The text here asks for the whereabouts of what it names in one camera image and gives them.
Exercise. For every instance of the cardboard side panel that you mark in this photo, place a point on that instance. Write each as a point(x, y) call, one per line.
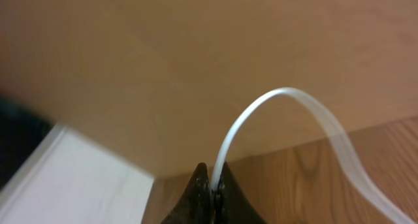
point(160, 82)

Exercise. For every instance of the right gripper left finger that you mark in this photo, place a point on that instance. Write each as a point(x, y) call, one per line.
point(195, 204)

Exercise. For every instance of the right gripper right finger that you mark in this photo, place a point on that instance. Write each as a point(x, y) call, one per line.
point(230, 203)

